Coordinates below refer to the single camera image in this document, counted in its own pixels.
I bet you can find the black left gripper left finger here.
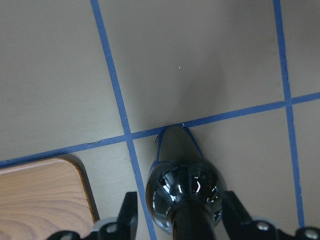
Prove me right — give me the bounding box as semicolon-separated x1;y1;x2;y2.
116;191;138;240

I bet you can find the wooden tray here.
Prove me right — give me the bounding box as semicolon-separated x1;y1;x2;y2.
0;158;100;240

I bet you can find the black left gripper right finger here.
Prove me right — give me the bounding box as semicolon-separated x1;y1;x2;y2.
222;190;253;240

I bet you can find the dark wine bottle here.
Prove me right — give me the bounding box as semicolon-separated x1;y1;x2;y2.
145;125;227;240

